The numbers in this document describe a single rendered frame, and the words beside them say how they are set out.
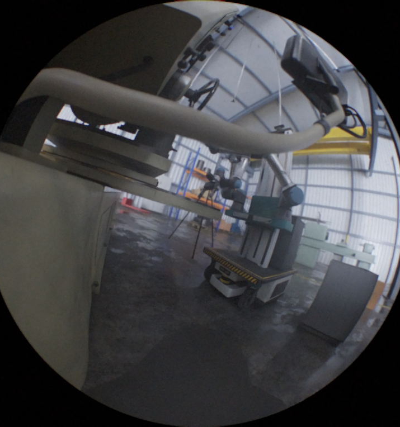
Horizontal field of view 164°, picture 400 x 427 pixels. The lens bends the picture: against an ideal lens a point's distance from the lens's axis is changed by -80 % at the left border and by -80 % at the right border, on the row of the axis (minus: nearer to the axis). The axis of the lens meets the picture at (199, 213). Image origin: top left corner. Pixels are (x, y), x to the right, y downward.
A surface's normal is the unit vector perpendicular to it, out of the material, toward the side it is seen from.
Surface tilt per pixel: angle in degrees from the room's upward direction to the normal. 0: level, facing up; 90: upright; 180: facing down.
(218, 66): 169
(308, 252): 90
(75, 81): 99
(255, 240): 90
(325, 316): 90
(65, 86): 122
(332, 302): 90
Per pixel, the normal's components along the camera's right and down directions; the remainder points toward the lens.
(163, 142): 0.51, 0.15
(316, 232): -0.81, -0.25
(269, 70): -0.19, 0.97
